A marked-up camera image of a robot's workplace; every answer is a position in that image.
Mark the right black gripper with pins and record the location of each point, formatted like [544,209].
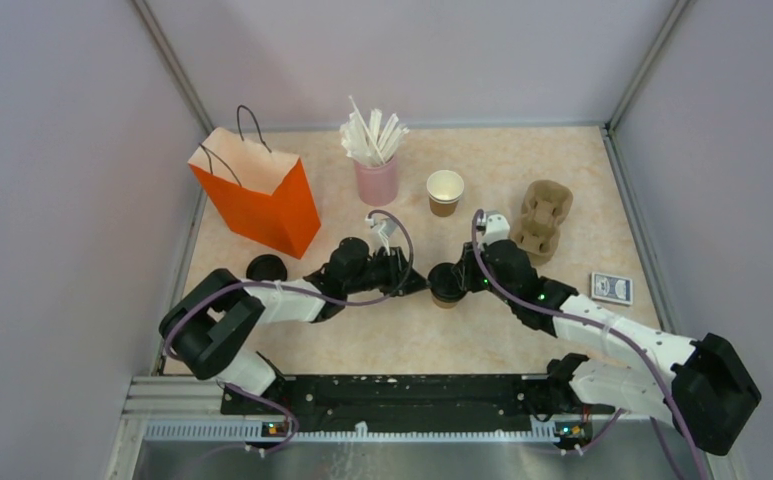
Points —
[468,264]

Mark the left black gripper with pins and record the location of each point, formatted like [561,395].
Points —
[402,279]

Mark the black plastic cup lid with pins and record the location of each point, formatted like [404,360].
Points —
[444,282]

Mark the brown paper coffee cup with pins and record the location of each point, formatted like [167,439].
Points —
[445,303]

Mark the orange paper bag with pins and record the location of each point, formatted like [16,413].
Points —
[261,193]

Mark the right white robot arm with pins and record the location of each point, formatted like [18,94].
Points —
[699,386]

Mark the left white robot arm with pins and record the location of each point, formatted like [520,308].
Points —
[208,328]

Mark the stack of brown paper cups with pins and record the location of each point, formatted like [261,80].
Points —
[445,188]

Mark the pink cylindrical straw holder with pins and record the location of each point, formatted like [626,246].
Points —
[379,185]

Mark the blue playing card deck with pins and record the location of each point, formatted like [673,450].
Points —
[612,289]

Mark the bundle of white wrapped straws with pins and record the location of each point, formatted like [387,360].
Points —
[371,141]

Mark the black plastic lid stack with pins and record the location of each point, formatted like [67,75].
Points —
[266,267]

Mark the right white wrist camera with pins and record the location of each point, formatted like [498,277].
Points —
[492,226]

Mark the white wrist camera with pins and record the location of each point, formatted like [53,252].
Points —
[492,226]
[381,228]

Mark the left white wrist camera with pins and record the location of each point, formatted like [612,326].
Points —
[381,228]

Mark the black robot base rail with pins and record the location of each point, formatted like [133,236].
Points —
[463,403]

